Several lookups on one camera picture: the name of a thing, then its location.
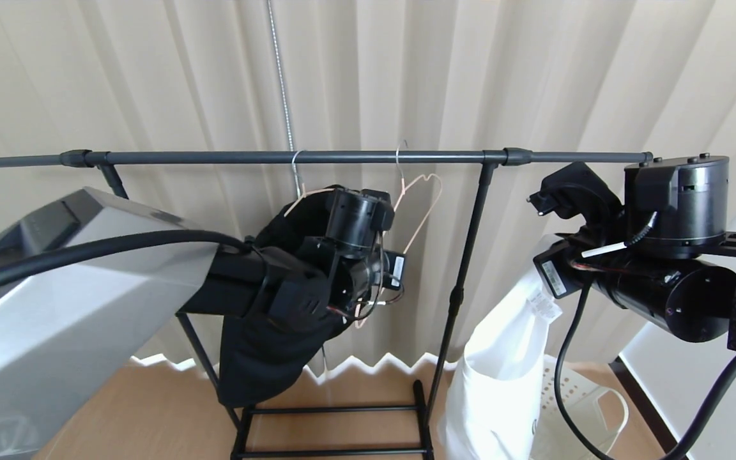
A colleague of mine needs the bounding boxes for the black shorts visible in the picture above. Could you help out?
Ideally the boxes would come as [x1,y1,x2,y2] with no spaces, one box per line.
[217,190,357,408]

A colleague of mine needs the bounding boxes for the white laundry basket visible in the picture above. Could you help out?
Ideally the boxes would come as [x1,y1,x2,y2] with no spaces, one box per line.
[530,355,630,460]

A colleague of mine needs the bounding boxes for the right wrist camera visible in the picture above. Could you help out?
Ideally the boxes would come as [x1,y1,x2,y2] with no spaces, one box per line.
[526,162,623,238]

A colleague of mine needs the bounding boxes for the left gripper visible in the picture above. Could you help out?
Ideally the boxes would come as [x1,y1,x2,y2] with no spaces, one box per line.
[377,251,408,292]

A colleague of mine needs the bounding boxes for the pink clothes hanger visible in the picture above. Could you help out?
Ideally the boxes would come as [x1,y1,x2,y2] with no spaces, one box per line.
[283,149,338,219]
[354,142,444,330]

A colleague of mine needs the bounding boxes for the metal curtain wand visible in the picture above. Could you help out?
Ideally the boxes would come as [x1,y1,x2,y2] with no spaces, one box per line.
[266,0,300,187]

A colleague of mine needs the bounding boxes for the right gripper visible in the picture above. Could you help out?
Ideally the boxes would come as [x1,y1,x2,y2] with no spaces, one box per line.
[532,236,602,300]

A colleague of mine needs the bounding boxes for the beige curtain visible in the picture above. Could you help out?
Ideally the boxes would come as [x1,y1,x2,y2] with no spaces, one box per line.
[0,0,736,384]

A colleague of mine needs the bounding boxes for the white garment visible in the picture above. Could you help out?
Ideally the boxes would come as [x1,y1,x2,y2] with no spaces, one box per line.
[438,268,564,460]

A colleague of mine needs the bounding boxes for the black clothes rack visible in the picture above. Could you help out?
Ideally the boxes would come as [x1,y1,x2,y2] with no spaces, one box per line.
[0,147,655,460]

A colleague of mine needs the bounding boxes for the black cable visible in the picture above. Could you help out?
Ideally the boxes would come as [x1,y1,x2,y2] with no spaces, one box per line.
[0,229,251,305]
[661,325,736,460]
[553,278,601,460]

